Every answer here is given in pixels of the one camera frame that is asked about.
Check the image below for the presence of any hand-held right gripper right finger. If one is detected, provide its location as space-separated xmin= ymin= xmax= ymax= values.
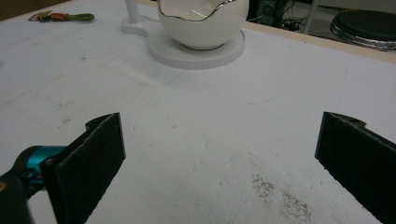
xmin=314 ymin=111 xmax=396 ymax=224

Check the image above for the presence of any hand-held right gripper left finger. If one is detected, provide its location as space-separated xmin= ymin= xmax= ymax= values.
xmin=41 ymin=112 xmax=127 ymax=224

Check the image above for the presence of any white key stand with pegs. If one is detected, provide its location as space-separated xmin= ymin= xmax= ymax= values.
xmin=120 ymin=0 xmax=247 ymax=71

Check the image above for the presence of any keychain with brown charm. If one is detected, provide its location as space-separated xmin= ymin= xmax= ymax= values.
xmin=27 ymin=9 xmax=95 ymax=23

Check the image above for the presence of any black round base silver rim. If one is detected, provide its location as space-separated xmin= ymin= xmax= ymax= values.
xmin=329 ymin=8 xmax=396 ymax=52

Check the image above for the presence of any white metal table leg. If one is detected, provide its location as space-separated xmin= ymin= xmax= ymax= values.
xmin=302 ymin=0 xmax=321 ymax=35

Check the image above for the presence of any white eggshell bowl silver rim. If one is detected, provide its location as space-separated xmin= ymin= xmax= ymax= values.
xmin=156 ymin=0 xmax=250 ymax=51

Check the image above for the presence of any tangle of black cables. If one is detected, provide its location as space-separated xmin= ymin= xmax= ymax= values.
xmin=256 ymin=0 xmax=307 ymax=33

